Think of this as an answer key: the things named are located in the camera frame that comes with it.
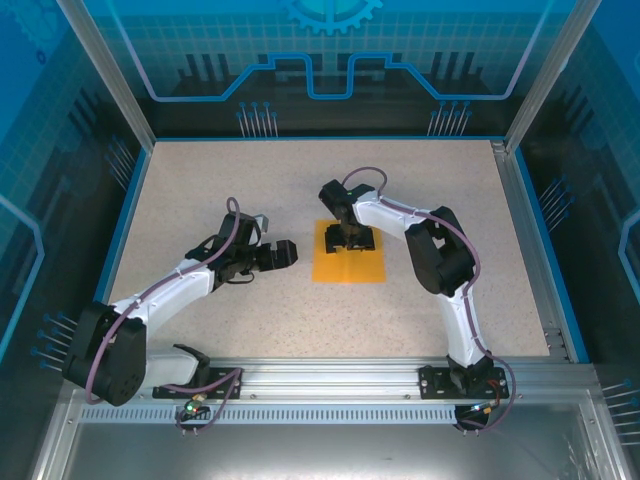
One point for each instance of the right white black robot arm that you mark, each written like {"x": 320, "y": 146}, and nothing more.
{"x": 450, "y": 260}

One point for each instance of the aluminium frame post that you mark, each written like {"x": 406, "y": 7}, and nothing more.
{"x": 550, "y": 75}
{"x": 107, "y": 75}

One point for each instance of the long aluminium base rail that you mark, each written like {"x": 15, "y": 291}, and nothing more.
{"x": 325, "y": 375}

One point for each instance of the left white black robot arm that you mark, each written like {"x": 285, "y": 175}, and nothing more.
{"x": 170, "y": 295}

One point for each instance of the steel sheet tray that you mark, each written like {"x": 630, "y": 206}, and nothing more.
{"x": 325, "y": 450}

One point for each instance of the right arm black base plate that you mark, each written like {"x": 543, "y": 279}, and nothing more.
{"x": 432, "y": 385}

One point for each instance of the aluminium side rail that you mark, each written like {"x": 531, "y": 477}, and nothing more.
{"x": 517, "y": 200}

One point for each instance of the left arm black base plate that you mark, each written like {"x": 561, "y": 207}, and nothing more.
{"x": 220, "y": 382}

